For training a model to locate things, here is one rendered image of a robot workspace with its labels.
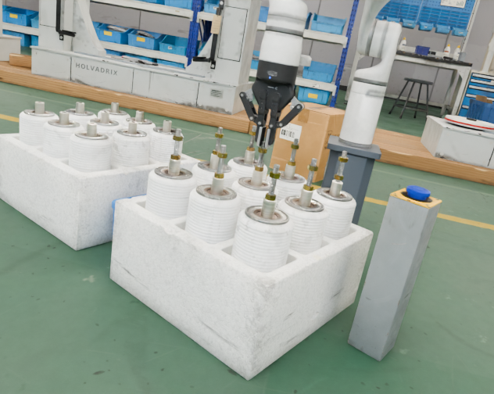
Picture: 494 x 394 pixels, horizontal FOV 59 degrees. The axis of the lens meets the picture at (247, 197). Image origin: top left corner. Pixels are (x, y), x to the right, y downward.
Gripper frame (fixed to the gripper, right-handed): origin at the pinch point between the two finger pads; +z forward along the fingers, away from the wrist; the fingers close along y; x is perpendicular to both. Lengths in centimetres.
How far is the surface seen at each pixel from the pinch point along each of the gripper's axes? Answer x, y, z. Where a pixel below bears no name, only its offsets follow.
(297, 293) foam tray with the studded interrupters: -15.5, 15.3, 21.8
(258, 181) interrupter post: -1.0, 0.6, 8.9
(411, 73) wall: 833, 13, -15
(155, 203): -12.0, -15.6, 15.2
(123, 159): 9.3, -38.3, 15.8
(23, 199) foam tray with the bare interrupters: 0, -61, 31
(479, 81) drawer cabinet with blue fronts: 540, 96, -21
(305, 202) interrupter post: -5.1, 11.4, 9.1
